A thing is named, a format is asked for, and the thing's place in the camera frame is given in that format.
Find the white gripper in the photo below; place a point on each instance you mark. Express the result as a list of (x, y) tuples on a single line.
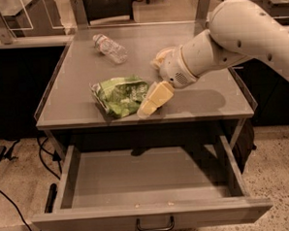
[(172, 69)]

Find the green jalapeno chip bag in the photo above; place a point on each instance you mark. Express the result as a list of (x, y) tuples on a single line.
[(121, 96)]

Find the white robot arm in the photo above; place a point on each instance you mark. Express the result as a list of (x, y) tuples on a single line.
[(237, 30)]

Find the grey open top drawer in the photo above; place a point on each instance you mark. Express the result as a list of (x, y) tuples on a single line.
[(109, 190)]

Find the clear plastic water bottle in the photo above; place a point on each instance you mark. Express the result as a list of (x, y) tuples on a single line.
[(114, 51)]

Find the black office chair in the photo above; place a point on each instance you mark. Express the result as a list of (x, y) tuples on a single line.
[(102, 9)]

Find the grey cabinet table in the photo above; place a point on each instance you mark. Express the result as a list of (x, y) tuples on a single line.
[(69, 115)]

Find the black drawer handle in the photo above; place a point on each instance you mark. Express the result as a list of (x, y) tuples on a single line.
[(151, 224)]

